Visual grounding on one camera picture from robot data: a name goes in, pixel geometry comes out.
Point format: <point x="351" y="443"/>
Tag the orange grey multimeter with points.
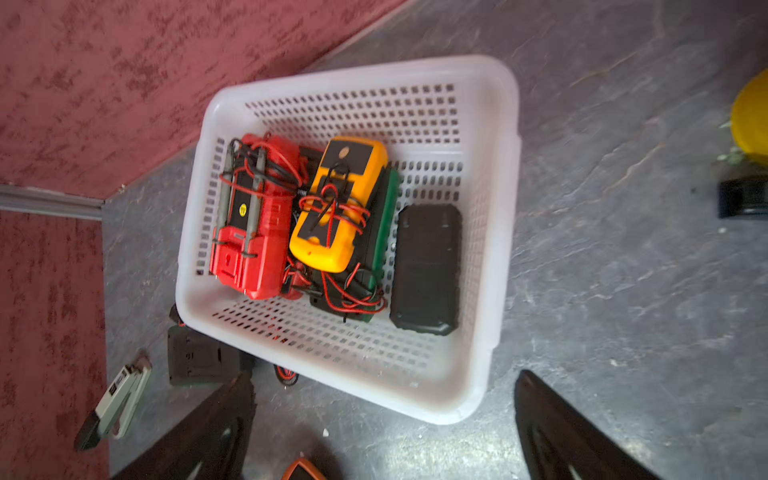
<point x="303" y="469"/>

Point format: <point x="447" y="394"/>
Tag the left aluminium corner post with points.
<point x="44" y="202"/>

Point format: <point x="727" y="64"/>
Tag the green black multimeter face down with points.
<point x="196" y="359"/>

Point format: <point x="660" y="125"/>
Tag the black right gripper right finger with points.
<point x="558" y="442"/>

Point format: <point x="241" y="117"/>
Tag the yellow multimeter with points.
<point x="336" y="211"/>

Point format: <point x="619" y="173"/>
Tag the black multimeter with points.
<point x="425" y="288"/>

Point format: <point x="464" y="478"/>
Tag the white black stapler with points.
<point x="115" y="410"/>

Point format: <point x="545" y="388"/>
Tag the white plastic basket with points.
<point x="450" y="126"/>

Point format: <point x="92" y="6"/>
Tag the yellow pen cup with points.
<point x="748" y="123"/>

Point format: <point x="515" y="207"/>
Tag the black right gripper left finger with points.
<point x="210" y="443"/>

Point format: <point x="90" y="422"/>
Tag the small black stapler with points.
<point x="743" y="198"/>

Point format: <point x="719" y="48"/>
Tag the green multimeter with leads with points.
<point x="364" y="275"/>

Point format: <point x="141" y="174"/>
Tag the bright red multimeter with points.
<point x="259" y="183"/>

